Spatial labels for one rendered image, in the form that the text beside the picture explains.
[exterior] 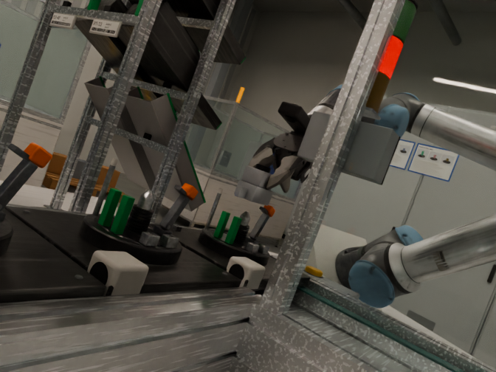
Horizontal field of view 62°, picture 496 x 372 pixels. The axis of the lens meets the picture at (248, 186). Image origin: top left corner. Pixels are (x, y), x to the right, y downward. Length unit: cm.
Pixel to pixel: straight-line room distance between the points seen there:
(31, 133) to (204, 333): 431
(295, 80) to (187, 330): 1052
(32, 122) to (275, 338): 431
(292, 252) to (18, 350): 33
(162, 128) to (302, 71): 1009
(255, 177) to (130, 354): 42
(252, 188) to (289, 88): 1020
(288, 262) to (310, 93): 998
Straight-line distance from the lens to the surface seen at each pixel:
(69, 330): 37
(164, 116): 88
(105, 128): 75
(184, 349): 50
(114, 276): 44
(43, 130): 476
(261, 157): 81
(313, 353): 54
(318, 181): 55
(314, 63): 1080
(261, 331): 57
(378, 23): 60
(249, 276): 63
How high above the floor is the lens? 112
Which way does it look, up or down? 2 degrees down
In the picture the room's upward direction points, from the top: 20 degrees clockwise
